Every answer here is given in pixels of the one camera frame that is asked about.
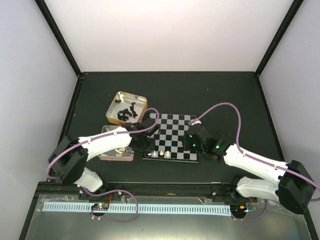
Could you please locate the left controller circuit board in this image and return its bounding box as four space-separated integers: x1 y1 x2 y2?
91 203 109 211

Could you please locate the controller circuit board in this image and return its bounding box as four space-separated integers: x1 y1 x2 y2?
230 205 257 214
91 203 109 211

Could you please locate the right controller circuit board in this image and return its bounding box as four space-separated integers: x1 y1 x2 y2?
230 205 257 214

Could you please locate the light blue slotted cable duct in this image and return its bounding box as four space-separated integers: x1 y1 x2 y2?
42 202 231 217

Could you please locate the pile of white chess pieces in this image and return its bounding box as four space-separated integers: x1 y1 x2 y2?
115 147 126 157

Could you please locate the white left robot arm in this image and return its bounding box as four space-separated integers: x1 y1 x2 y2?
46 117 158 200

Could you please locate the gold metal tin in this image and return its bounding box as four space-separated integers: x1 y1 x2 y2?
105 91 148 125

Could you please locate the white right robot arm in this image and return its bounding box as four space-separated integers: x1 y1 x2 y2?
183 121 316 215

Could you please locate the pink metal tin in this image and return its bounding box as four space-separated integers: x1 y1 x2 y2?
95 125 134 162

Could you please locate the pile of black chess pieces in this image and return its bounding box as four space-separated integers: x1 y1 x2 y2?
117 102 138 122

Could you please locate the black mounting rail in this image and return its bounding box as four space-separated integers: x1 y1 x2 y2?
94 182 240 202

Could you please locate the black and grey chessboard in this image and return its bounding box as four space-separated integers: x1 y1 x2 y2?
143 113 198 163

